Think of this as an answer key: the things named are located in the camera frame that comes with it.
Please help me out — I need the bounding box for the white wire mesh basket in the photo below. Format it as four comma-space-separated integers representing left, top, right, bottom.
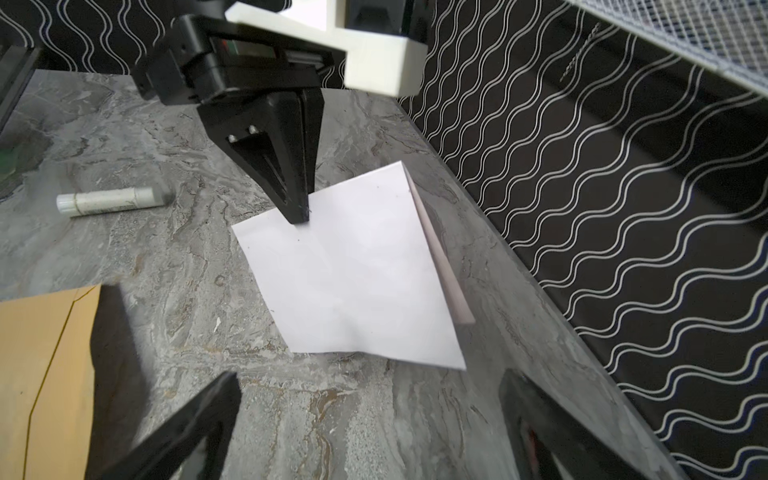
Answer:
572, 0, 767, 97

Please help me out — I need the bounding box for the brown paper envelope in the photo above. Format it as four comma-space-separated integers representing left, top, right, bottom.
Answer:
1, 285, 101, 479

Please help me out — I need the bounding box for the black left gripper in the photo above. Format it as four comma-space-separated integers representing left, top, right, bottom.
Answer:
131, 14, 344, 225

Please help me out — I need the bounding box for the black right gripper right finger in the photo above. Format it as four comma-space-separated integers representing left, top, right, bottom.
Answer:
499, 369, 645, 479

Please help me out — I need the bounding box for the white paper letter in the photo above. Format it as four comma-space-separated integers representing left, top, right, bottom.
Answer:
233, 163, 475, 370

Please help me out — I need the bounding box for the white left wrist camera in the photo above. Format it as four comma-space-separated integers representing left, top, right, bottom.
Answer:
225, 1, 428, 98

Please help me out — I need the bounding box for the white glue stick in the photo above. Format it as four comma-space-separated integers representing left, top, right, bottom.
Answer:
56, 187, 169, 217

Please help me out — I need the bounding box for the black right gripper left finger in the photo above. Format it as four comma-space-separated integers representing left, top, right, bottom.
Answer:
101, 371, 242, 479

